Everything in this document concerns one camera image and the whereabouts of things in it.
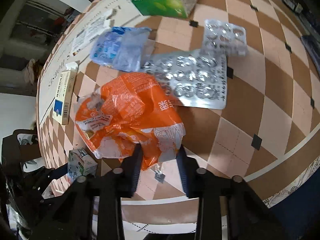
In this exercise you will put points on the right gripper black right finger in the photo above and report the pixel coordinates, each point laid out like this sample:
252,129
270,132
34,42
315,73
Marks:
244,207

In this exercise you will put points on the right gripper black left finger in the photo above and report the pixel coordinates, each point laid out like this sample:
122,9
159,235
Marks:
120,182

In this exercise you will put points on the orange plastic snack bag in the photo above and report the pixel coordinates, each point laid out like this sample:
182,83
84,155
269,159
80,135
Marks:
130,110

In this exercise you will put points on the large silver blister pack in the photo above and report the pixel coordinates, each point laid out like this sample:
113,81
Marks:
191,79

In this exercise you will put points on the blue clear plastic wrapper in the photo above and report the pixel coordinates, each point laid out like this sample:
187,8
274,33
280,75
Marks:
123,48

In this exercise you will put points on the white medicine sachet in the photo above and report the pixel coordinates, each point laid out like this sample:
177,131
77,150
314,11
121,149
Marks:
93,30

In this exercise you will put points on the small white green carton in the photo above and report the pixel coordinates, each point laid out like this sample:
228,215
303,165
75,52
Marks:
80,163

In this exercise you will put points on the beige blue small medicine box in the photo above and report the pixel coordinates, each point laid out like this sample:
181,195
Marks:
63,95

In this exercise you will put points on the round checkered printed rug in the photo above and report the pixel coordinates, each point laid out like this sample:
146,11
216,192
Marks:
232,83

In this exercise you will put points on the small silver blister pack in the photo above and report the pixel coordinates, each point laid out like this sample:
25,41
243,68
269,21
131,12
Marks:
223,38

